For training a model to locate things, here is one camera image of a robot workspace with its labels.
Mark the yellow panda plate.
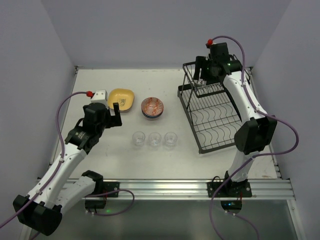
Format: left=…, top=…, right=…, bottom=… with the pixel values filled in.
left=107, top=88, right=135, bottom=113

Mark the clear glass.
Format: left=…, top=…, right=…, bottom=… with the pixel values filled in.
left=148, top=132, right=162, bottom=147
left=164, top=131, right=178, bottom=148
left=132, top=131, right=146, bottom=148
left=193, top=79, right=207, bottom=89

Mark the blue lattice red-white bowl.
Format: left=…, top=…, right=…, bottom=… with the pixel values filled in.
left=142, top=112, right=162, bottom=120

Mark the orange blue patterned bowl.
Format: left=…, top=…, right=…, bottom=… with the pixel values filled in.
left=141, top=97, right=164, bottom=116

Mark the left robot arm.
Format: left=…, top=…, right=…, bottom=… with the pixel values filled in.
left=12, top=102, right=122, bottom=236

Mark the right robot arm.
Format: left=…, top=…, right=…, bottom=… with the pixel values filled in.
left=192, top=39, right=277, bottom=183

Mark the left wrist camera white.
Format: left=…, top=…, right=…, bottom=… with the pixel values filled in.
left=85, top=89, right=108, bottom=108

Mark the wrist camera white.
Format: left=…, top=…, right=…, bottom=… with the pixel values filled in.
left=205, top=38, right=215, bottom=49
left=85, top=89, right=108, bottom=108

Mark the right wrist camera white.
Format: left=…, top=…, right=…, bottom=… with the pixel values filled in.
left=205, top=38, right=215, bottom=49

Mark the black wire dish rack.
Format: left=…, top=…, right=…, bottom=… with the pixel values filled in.
left=177, top=62, right=242, bottom=154

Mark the aluminium mounting rail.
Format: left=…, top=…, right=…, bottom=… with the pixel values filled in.
left=34, top=178, right=293, bottom=201

